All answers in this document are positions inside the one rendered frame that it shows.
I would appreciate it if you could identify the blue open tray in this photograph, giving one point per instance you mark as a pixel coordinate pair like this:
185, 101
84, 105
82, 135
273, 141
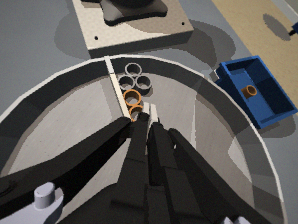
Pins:
269, 105

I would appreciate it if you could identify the bronze bushing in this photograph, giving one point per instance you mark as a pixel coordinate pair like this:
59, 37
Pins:
136, 108
132, 93
249, 91

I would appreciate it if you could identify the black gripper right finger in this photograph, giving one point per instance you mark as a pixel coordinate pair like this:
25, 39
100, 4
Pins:
186, 175

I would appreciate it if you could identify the grey metal bushing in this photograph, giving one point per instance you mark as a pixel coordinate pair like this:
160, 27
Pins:
133, 67
145, 80
126, 79

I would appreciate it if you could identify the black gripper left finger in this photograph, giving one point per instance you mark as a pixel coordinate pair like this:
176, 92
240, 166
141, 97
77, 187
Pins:
37, 194

